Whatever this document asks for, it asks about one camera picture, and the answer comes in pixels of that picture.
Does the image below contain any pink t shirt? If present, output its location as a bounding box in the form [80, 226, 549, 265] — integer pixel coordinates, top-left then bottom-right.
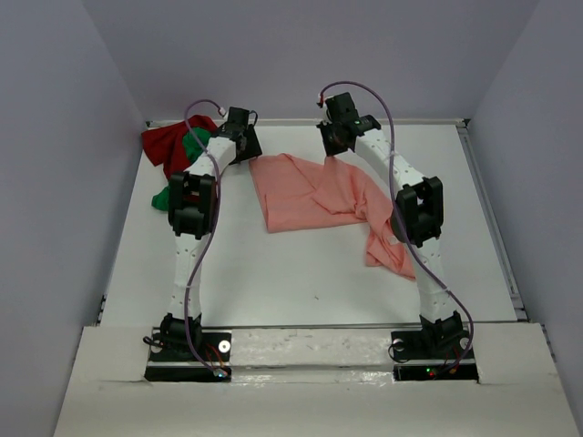
[250, 154, 415, 280]

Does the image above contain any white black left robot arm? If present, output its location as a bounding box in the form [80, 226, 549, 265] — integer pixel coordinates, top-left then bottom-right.
[160, 107, 262, 360]

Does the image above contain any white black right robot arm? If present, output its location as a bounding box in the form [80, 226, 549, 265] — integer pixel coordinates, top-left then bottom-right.
[317, 92, 467, 361]

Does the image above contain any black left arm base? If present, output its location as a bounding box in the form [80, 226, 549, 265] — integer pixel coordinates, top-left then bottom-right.
[143, 330, 232, 383]

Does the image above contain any dark red t shirt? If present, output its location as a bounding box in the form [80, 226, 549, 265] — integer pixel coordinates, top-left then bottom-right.
[141, 122, 190, 179]

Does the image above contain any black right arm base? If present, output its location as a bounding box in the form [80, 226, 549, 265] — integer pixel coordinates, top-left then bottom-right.
[387, 330, 479, 382]

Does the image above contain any green t shirt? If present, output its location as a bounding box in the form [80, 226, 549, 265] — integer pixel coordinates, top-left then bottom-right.
[151, 127, 210, 212]

